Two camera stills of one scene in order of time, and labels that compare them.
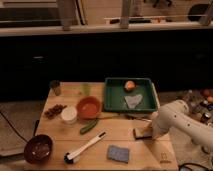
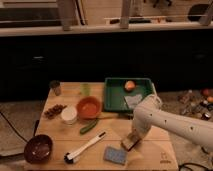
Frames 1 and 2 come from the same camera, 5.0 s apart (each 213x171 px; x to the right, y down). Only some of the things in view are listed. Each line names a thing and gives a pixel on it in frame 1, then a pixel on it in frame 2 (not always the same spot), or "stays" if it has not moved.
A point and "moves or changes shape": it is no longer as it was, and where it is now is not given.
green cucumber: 87,127 stays
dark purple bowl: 38,149 stays
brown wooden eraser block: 143,133 moves or changes shape
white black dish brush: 73,158 stays
